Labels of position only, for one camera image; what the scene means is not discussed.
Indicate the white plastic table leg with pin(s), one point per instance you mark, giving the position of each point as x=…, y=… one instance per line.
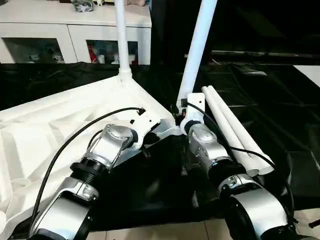
x=123, y=37
x=240, y=130
x=225, y=132
x=197, y=45

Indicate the white plastic table top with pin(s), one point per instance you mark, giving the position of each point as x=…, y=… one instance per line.
x=62, y=125

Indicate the black work mat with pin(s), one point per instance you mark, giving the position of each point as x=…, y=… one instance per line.
x=162, y=180

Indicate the small white cup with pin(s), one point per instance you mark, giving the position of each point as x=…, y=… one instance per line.
x=131, y=58

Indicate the white printed mug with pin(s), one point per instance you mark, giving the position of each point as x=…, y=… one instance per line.
x=116, y=59

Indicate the grey metal rod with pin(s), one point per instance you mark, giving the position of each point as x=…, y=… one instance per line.
x=262, y=54

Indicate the beige plush toy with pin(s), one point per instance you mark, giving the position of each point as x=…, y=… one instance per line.
x=135, y=2

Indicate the black backdrop cloth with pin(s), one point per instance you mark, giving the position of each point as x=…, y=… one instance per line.
x=262, y=25

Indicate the grey crumpled bundle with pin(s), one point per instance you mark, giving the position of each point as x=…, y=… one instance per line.
x=83, y=5

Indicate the white sideboard with glass doors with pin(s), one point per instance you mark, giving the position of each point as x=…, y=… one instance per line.
x=62, y=27

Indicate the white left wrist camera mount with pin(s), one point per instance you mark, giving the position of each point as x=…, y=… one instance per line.
x=145, y=125

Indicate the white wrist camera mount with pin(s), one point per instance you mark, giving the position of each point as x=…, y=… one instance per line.
x=195, y=110
x=145, y=125

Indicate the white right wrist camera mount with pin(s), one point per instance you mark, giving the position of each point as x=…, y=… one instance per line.
x=195, y=110

